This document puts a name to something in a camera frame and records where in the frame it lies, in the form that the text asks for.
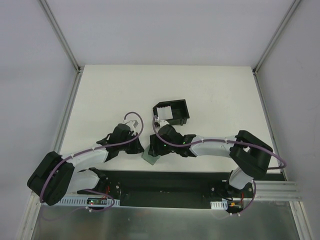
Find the green leather card holder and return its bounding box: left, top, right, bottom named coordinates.
left=141, top=145, right=160, bottom=166

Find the black plastic card box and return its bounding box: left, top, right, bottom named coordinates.
left=152, top=99, right=190, bottom=126

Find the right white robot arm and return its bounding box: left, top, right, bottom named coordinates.
left=143, top=124, right=273, bottom=198

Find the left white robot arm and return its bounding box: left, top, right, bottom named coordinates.
left=27, top=120, right=144, bottom=206

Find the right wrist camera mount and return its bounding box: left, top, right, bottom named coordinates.
left=154, top=119, right=170, bottom=128

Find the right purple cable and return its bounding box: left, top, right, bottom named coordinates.
left=152, top=115, right=287, bottom=171

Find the purple cable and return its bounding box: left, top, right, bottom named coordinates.
left=39, top=111, right=144, bottom=205
left=152, top=115, right=287, bottom=171

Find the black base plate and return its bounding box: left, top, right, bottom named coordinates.
left=74, top=168, right=287, bottom=208

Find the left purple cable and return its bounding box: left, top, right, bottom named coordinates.
left=39, top=111, right=144, bottom=205

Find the left aluminium frame post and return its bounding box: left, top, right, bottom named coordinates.
left=37, top=0, right=85, bottom=73

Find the aluminium frame post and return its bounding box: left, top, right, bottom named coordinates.
left=252, top=0, right=303, bottom=76
left=37, top=0, right=85, bottom=73

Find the right white cable duct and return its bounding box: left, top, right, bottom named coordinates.
left=210, top=200, right=228, bottom=211

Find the white cable duct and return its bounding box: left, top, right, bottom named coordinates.
left=210, top=200, right=228, bottom=211
left=56, top=196, right=120, bottom=208

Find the left white cable duct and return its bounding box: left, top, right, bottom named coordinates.
left=56, top=196, right=120, bottom=208

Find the aluminium front rail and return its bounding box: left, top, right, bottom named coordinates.
left=252, top=180, right=302, bottom=202

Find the right aluminium frame post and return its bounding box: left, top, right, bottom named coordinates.
left=252, top=0, right=303, bottom=76

